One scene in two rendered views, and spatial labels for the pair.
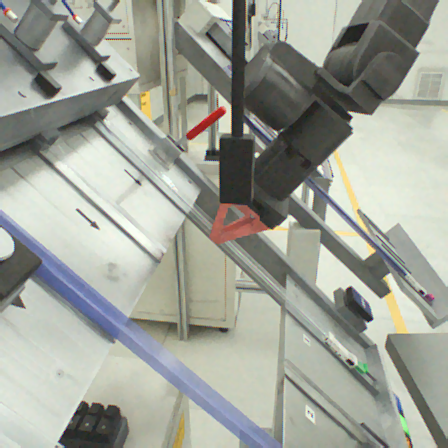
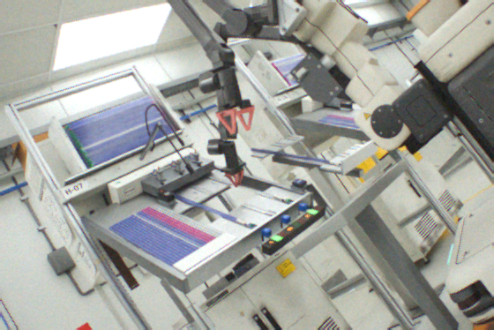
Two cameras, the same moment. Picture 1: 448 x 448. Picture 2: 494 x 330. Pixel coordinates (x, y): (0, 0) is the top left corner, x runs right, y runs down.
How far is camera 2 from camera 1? 178 cm
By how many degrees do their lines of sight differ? 54
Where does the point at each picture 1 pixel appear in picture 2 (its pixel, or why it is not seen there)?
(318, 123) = (222, 147)
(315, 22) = not seen: outside the picture
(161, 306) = not seen: hidden behind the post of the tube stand
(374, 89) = (222, 135)
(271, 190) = (228, 167)
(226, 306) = (408, 243)
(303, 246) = (315, 176)
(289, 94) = (213, 147)
